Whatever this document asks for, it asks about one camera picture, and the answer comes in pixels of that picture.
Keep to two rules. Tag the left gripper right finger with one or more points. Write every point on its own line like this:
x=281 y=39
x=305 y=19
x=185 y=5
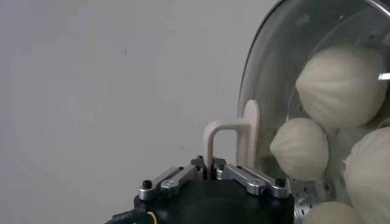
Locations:
x=250 y=182

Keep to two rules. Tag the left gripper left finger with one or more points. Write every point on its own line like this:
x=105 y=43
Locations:
x=173 y=182

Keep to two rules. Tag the white steamed baozi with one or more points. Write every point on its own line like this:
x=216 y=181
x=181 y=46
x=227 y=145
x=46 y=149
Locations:
x=341 y=88
x=371 y=176
x=300 y=149
x=329 y=214

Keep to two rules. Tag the round glass pot lid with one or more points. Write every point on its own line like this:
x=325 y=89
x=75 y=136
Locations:
x=274 y=61

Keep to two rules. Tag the stainless steel steamer basket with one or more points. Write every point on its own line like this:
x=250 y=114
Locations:
x=300 y=210

